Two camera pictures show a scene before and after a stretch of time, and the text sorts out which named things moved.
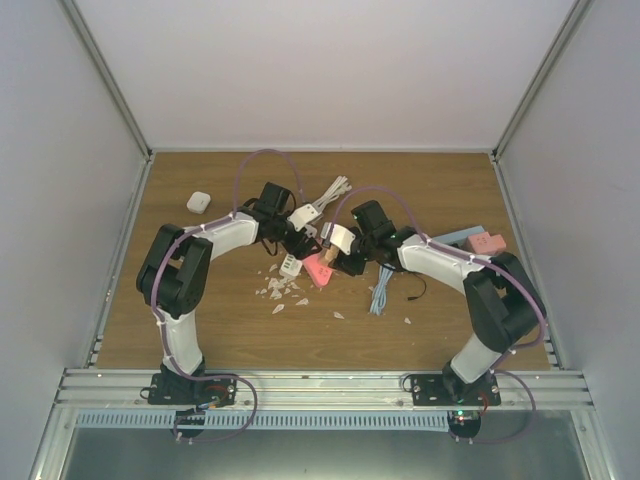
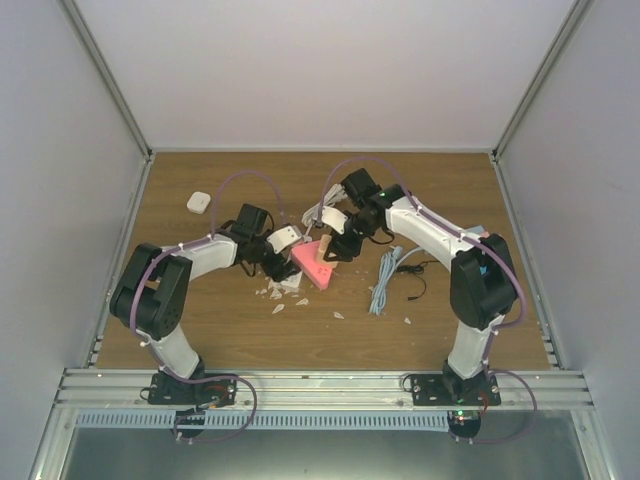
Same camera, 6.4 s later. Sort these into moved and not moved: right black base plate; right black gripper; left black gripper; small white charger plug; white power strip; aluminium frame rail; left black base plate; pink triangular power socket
Moved: white power strip; left black gripper; right black gripper
Not moved: aluminium frame rail; small white charger plug; left black base plate; pink triangular power socket; right black base plate
